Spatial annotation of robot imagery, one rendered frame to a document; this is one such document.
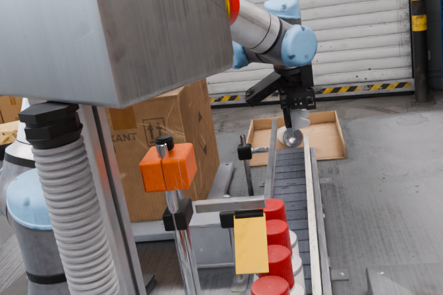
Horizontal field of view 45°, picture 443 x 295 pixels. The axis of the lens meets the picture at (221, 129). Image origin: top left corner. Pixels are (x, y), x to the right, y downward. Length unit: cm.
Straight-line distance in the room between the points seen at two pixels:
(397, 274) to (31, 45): 65
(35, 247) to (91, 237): 50
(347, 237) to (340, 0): 390
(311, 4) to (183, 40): 456
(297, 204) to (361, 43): 388
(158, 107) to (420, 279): 56
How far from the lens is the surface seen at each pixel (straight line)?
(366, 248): 101
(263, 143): 156
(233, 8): 36
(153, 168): 47
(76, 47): 30
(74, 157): 33
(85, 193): 34
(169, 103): 106
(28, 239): 84
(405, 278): 84
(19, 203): 82
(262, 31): 95
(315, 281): 78
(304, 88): 125
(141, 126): 109
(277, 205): 60
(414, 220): 110
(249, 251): 51
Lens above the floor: 135
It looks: 17 degrees down
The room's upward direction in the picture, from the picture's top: 9 degrees counter-clockwise
